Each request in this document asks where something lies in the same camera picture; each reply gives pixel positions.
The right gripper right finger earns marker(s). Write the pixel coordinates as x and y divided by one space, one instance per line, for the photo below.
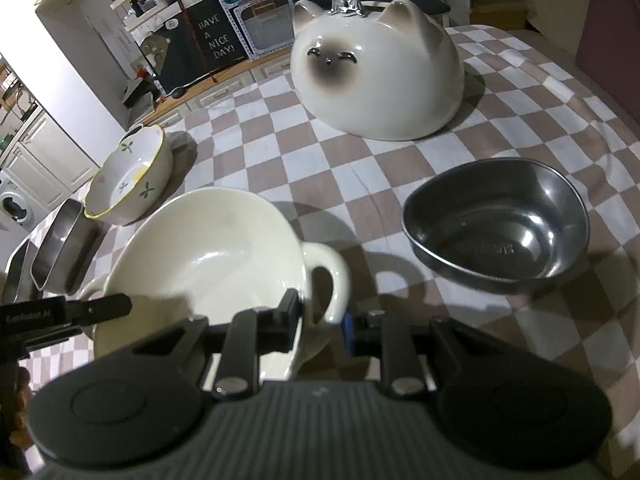
386 337

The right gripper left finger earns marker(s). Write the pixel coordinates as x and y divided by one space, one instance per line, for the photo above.
252 333

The steel rectangular tray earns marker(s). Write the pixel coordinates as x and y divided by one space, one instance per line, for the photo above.
19 285
64 251

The cream two-handled bowl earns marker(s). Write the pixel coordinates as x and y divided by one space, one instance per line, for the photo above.
216 252

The floral yellow-rimmed bowl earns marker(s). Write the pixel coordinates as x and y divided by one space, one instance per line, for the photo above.
131 179

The small oval steel bowl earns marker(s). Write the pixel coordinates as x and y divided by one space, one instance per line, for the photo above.
504 224

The white cat-shaped ceramic cover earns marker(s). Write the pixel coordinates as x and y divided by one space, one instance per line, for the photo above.
393 75

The checkered tablecloth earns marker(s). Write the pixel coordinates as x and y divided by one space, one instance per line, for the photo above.
348 192

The black have-a-nice-day cloth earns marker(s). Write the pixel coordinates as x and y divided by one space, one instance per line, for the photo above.
184 44

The poizon storage box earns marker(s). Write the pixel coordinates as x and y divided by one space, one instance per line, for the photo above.
263 26

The maroon floor mat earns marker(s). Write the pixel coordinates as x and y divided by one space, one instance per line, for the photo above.
609 52

